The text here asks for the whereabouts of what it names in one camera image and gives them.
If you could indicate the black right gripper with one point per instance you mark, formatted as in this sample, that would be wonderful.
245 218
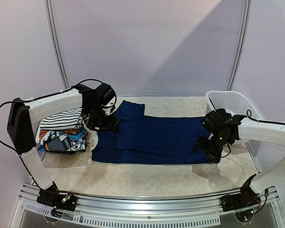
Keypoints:
204 145

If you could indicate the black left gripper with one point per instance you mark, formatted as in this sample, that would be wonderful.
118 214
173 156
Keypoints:
108 126

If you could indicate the navy blue t-shirt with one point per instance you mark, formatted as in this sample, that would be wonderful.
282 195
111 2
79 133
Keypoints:
151 140

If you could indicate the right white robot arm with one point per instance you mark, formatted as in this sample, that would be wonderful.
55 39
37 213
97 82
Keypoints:
225 129

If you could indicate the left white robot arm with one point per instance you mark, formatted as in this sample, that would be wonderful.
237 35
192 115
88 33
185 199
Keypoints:
25 113

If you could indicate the striped folded shirt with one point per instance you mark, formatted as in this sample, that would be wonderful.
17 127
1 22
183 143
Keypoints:
66 120

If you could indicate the white plastic basket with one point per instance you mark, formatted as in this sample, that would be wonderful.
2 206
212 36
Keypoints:
232 101

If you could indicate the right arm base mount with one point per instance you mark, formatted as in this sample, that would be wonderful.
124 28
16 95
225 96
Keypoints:
245 204

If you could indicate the aluminium front rail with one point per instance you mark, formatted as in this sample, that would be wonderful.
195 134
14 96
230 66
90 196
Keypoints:
203 211

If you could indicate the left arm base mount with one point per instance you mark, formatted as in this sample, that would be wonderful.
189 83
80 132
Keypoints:
58 200

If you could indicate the right wall aluminium profile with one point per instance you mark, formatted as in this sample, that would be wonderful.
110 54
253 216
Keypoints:
240 44

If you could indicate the wall aluminium profile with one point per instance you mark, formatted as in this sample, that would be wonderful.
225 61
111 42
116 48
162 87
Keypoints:
55 42
240 44

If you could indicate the left wall aluminium profile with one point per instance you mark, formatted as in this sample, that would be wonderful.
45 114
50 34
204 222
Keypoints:
55 42

